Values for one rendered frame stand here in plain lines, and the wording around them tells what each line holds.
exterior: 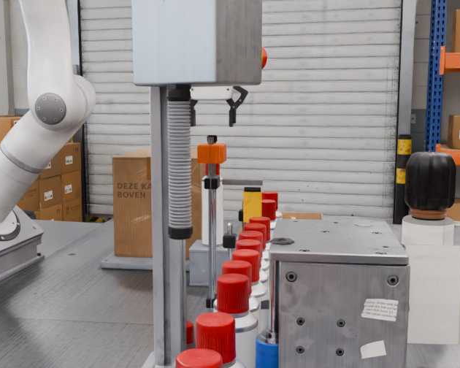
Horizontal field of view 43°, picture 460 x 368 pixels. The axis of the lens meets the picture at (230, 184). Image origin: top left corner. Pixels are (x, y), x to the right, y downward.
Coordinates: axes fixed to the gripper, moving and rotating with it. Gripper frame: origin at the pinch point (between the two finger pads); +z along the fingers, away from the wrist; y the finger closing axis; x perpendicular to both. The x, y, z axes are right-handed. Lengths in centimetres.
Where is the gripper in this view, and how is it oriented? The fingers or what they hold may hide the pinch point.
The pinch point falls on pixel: (212, 122)
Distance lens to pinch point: 139.6
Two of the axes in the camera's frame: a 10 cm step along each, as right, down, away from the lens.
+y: 9.9, 0.2, -1.3
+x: 1.3, -1.4, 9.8
